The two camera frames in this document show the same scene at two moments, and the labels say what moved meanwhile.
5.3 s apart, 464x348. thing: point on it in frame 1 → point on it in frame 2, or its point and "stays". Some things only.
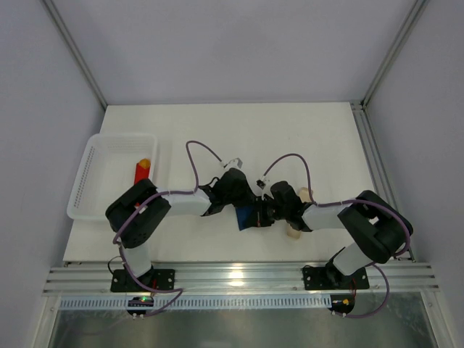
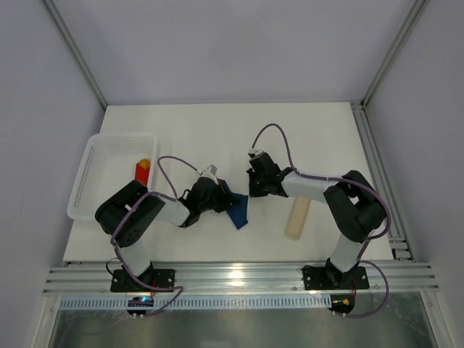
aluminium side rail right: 375,163 stays
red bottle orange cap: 142,170 stays
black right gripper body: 272,211 → 256,182
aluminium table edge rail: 223,278 stays
